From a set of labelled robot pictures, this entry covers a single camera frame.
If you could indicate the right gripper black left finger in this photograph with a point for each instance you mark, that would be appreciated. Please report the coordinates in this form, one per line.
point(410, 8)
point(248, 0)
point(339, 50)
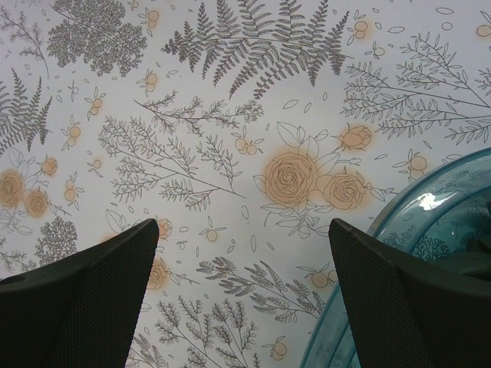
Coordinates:
point(82, 310)

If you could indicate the floral patterned table mat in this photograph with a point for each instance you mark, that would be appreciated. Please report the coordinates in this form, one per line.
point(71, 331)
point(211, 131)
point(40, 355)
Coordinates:
point(243, 128)

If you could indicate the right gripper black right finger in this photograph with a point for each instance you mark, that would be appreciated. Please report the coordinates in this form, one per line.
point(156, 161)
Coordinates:
point(407, 312)

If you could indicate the teal plastic basket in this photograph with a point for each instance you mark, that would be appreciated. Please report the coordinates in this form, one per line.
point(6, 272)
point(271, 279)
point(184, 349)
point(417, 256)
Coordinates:
point(441, 213)

